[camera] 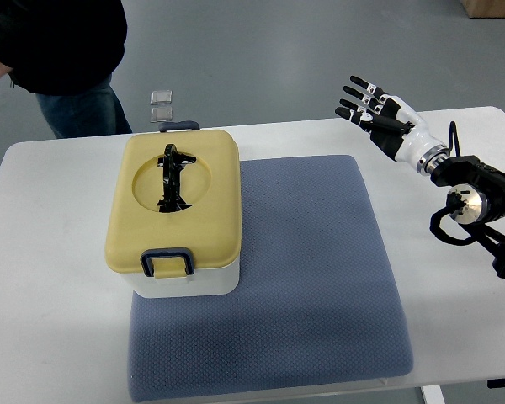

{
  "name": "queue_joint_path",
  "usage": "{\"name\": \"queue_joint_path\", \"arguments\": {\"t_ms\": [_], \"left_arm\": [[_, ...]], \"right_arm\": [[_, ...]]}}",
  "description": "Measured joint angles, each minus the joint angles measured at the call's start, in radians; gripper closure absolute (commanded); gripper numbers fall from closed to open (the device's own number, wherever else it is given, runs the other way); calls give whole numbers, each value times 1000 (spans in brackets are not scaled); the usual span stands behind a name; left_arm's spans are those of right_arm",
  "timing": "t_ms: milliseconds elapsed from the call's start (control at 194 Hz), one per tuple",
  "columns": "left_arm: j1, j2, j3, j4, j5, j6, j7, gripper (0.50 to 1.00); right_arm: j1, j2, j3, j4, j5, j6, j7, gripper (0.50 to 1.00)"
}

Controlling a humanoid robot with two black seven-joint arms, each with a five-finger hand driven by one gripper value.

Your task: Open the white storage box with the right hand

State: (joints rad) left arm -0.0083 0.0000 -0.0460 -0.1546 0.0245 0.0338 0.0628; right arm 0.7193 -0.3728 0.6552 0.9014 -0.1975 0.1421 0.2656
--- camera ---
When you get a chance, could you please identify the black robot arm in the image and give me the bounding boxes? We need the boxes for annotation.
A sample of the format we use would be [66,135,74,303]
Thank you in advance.
[427,156,505,279]

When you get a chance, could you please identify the white table leg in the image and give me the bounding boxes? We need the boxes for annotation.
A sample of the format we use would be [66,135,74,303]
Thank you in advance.
[421,385,446,404]

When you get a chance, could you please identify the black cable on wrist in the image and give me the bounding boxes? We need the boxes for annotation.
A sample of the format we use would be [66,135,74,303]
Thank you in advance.
[447,120,463,157]

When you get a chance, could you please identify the blue grey fabric cushion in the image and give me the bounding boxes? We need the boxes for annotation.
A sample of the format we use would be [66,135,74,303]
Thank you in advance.
[128,155,413,402]

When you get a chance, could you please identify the person in dark clothes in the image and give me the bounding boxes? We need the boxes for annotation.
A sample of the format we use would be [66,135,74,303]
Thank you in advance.
[0,1,132,139]

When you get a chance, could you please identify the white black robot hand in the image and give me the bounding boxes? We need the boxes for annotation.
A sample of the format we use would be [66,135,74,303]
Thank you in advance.
[335,76,449,175]

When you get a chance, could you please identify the brown cardboard box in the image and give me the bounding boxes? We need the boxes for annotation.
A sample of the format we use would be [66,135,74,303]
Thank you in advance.
[460,0,505,19]

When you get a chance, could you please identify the black bracket under table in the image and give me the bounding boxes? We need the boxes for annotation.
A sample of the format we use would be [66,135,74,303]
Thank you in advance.
[486,378,505,389]

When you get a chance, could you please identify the white storage box base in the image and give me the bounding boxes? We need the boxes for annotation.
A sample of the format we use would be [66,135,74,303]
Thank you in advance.
[120,255,240,298]

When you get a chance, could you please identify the yellow storage box lid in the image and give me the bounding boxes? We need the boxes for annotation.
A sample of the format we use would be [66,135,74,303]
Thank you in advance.
[104,130,242,279]

